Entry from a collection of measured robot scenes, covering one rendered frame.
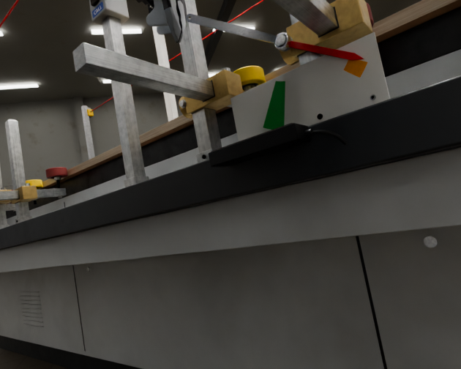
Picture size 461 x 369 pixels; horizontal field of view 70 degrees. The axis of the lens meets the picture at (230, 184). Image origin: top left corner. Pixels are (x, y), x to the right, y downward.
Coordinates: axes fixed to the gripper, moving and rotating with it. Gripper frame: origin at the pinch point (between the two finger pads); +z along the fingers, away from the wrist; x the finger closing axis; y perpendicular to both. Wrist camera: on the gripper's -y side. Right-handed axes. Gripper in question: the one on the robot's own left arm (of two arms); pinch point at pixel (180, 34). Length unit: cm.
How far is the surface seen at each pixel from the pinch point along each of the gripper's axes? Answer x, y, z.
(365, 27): 2.8, -30.0, 11.0
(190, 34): -6.9, 0.5, -3.6
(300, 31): 1.7, -21.0, 7.8
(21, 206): -42, 94, 17
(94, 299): -60, 83, 59
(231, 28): 1.9, -10.2, 3.6
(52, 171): -50, 86, 4
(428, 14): -11.7, -42.6, 5.8
